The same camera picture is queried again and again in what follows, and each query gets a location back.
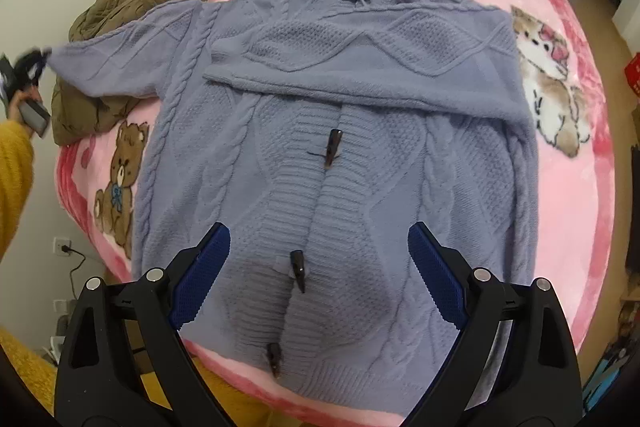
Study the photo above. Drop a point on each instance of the wall power outlet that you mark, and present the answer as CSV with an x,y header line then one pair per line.
x,y
61,246

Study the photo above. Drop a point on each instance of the lavender knit hooded cardigan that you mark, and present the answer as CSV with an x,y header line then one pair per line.
x,y
319,131

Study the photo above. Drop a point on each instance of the red shopping bag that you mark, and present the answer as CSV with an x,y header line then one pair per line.
x,y
632,74

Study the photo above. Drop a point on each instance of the pink cartoon bed blanket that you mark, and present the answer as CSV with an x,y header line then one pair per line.
x,y
97,181

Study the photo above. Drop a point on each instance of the yellow sweater left forearm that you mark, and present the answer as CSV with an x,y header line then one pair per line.
x,y
16,176

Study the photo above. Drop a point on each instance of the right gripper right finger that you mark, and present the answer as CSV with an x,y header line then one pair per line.
x,y
538,381

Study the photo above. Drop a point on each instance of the brown puffer jacket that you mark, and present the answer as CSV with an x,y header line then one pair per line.
x,y
117,53

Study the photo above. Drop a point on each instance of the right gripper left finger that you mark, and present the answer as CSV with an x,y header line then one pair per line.
x,y
98,383

